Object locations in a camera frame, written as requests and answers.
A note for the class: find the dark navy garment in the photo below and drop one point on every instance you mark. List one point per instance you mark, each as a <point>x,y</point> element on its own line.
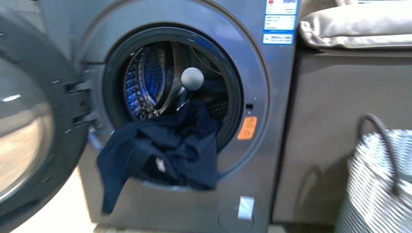
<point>177,150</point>

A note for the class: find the grey front-load washing machine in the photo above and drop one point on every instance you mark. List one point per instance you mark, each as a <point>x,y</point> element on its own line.
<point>148,58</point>

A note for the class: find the round washing machine door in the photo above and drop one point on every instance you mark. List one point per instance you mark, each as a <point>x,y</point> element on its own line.
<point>42,135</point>

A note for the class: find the orange warning sticker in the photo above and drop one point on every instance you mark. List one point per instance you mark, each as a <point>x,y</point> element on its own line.
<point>248,128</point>

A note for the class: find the white tape strip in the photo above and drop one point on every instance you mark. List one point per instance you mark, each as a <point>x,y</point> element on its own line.
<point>246,207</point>

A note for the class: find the white blue energy label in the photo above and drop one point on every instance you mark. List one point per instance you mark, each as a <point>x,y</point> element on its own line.
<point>280,21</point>

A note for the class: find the grey-brown cabinet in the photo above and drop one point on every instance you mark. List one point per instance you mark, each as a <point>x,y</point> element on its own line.
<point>330,90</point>

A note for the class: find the white woven laundry basket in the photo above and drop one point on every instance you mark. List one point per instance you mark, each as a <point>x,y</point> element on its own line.
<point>378,196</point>

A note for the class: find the beige cushion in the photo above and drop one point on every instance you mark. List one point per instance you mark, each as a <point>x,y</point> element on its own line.
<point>372,25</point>

